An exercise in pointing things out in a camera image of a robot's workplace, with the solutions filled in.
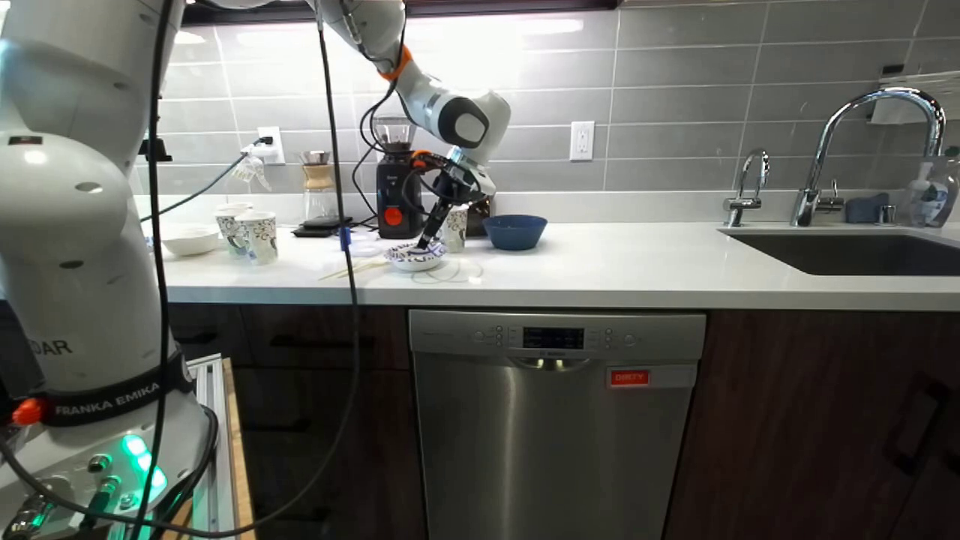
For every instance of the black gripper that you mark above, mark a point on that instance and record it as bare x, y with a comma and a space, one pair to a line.
456, 182

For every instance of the robot base white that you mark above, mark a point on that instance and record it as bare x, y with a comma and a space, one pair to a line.
111, 434

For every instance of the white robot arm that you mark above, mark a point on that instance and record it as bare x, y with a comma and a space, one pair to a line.
471, 128

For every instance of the black coffee grinder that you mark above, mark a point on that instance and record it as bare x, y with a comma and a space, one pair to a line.
395, 184

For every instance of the blue bowl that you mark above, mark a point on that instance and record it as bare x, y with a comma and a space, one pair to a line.
513, 231

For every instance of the glass pour-over carafe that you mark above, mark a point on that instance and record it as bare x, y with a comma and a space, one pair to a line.
320, 186

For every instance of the black coffee scale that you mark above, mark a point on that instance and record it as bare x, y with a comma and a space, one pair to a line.
321, 228

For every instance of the stainless steel dishwasher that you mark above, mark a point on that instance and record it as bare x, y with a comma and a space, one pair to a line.
550, 424

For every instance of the white small bowl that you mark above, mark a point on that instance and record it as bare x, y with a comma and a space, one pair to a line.
192, 242

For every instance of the small chrome faucet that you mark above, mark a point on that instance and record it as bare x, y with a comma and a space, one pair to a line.
747, 186

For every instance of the chrome kitchen faucet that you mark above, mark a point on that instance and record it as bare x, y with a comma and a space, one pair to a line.
851, 135

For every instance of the kitchen sink basin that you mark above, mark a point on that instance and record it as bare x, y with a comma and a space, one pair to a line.
820, 253

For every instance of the white wall switch plate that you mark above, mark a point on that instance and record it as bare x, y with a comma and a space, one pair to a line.
580, 138

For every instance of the white wall outlet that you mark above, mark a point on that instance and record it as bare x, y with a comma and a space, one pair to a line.
270, 146

